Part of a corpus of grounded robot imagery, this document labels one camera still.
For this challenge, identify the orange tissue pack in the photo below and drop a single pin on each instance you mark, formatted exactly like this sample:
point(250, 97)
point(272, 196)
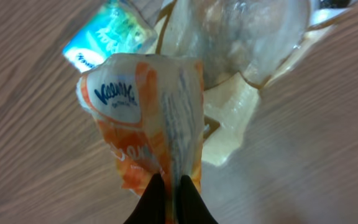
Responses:
point(149, 110)

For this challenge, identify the brown white snack bag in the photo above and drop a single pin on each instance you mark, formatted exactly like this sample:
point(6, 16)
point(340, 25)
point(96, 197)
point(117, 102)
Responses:
point(245, 46)

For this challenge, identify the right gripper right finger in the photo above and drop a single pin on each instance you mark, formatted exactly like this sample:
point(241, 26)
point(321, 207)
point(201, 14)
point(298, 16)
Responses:
point(190, 206)

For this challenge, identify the teal tissue pack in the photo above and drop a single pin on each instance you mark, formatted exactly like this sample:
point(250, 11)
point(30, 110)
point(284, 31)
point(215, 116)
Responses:
point(116, 28)

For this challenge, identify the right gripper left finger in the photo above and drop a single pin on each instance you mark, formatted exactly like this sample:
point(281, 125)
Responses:
point(151, 206)

